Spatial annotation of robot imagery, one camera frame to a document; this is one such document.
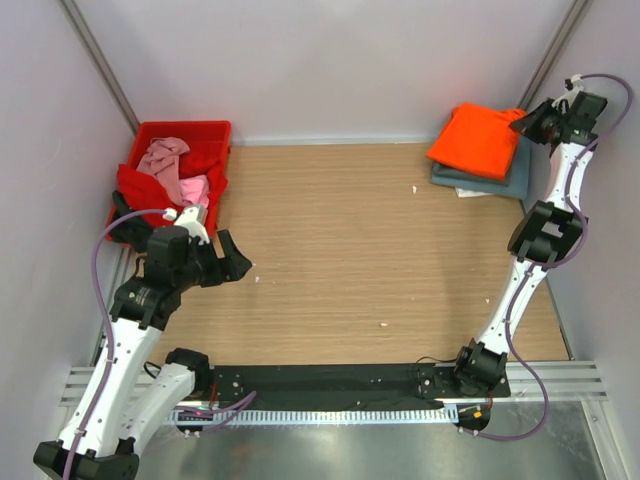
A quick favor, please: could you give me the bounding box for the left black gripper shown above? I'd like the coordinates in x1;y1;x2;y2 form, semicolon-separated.
173;229;250;292

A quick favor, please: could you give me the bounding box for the orange t shirt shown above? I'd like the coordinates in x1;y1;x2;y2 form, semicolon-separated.
426;103;527;181

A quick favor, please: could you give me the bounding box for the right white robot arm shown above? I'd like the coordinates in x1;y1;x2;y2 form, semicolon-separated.
450;89;608;397

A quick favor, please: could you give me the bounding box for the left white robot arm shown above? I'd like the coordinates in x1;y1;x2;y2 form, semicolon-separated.
33;226;252;479

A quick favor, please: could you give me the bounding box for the folded blue t shirt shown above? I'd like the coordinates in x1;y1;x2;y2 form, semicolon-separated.
431;138;531;200

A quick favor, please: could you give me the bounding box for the light pink t shirt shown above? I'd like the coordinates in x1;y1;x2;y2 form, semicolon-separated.
179;175;210;208

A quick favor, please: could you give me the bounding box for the folded white t shirt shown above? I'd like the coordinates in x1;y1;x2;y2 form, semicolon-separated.
455;188;489;198

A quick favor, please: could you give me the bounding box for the black t shirt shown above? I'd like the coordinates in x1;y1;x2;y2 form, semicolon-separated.
109;190;153;253

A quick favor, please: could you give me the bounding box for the folded grey t shirt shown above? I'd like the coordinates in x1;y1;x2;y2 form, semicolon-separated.
432;162;509;185

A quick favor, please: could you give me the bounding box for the red t shirt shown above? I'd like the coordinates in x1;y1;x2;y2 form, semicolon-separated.
117;151;228;229

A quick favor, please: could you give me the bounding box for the red plastic bin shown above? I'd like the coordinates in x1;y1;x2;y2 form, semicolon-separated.
107;120;232;235

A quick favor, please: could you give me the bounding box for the dusty pink t shirt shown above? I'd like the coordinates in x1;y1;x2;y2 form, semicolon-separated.
137;137;190;206

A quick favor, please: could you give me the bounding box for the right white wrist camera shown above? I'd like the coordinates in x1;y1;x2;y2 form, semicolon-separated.
565;74;584;102

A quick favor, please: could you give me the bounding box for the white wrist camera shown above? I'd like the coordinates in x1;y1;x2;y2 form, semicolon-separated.
163;204;210;245
565;74;584;102

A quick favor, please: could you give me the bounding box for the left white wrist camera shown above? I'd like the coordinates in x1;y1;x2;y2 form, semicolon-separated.
163;204;210;245

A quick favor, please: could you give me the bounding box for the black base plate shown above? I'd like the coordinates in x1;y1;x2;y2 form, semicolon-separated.
212;363;510;412

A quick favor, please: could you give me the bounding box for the grey slotted cable duct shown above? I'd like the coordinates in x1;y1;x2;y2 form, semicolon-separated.
169;405;460;427

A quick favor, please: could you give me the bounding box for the aluminium frame rail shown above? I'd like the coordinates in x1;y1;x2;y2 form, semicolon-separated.
59;361;608;407

